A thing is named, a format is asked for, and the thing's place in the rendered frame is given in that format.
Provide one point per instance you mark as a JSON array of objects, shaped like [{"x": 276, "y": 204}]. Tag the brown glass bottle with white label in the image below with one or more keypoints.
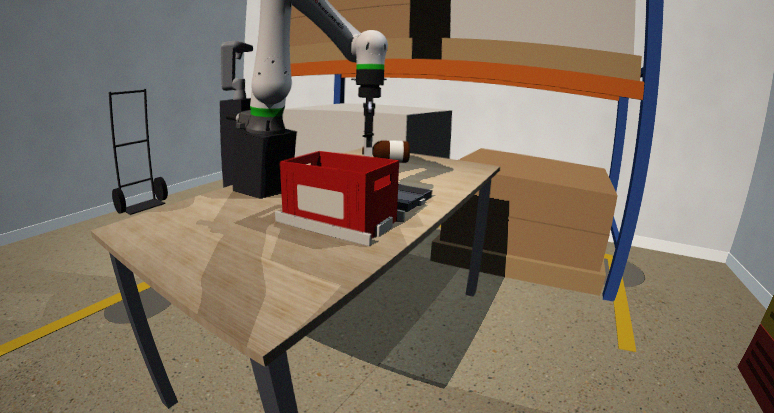
[{"x": 396, "y": 150}]

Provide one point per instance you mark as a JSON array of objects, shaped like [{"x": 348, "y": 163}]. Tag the red divided crate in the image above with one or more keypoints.
[{"x": 349, "y": 199}]

